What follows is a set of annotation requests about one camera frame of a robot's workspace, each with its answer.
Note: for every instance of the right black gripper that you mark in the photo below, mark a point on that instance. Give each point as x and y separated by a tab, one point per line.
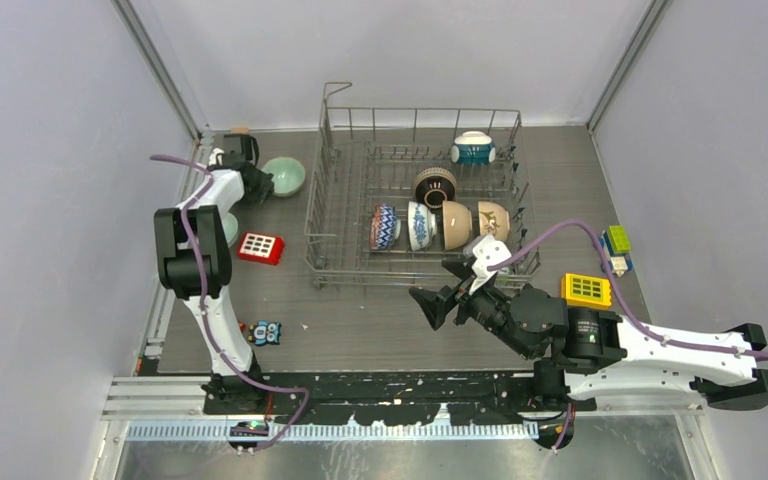
434	304

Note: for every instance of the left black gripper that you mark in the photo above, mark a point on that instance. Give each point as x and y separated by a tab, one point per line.
266	186

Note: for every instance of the celadon green bowl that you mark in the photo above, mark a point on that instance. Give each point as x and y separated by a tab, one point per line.
288	175
230	225

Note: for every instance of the grey wire dish rack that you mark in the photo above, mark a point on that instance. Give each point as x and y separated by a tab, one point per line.
382	176

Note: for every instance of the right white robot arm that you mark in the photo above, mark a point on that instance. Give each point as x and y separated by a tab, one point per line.
580	353

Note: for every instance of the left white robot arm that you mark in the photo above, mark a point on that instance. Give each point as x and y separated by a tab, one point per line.
195	263

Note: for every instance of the blue floral white bowl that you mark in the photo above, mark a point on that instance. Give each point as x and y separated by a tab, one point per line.
422	226

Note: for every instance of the plain beige bowl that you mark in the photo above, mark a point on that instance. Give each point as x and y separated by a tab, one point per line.
457	225

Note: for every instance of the red blue zigzag bowl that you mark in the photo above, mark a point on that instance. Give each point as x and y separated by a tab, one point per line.
385	227

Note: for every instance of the red window toy block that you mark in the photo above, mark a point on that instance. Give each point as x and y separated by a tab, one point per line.
261	248

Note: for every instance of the beige deer bowl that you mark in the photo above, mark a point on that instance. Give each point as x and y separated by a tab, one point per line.
493	219

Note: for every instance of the brown striped bowl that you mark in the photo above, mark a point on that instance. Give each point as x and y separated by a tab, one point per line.
434	185

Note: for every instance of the yellow window toy block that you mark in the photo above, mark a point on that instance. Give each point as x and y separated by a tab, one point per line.
586	291

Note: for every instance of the teal white bowl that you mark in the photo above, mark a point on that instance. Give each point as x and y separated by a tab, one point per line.
473	148

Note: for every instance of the blue owl puzzle piece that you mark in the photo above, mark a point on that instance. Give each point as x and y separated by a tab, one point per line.
264	333

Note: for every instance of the toy block car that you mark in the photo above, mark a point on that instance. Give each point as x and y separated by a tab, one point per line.
617	247

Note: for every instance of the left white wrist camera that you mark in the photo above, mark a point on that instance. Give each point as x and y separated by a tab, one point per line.
216	159

